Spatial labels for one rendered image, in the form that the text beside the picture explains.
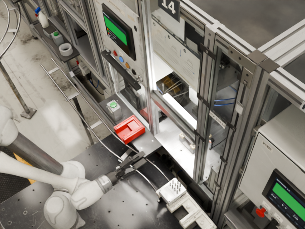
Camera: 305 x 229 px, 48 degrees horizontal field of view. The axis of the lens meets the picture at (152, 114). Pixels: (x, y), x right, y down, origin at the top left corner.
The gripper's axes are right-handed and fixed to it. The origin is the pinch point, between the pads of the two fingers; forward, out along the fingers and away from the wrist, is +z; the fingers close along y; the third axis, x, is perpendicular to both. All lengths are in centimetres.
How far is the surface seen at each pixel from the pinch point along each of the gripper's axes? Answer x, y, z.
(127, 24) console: 31, 60, 21
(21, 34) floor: 287, -112, 11
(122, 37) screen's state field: 32, 53, 18
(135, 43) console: 25, 52, 20
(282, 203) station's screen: -67, 45, 18
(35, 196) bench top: 42, -44, -59
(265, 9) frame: -24, 88, 44
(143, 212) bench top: -9.5, -44.5, -9.6
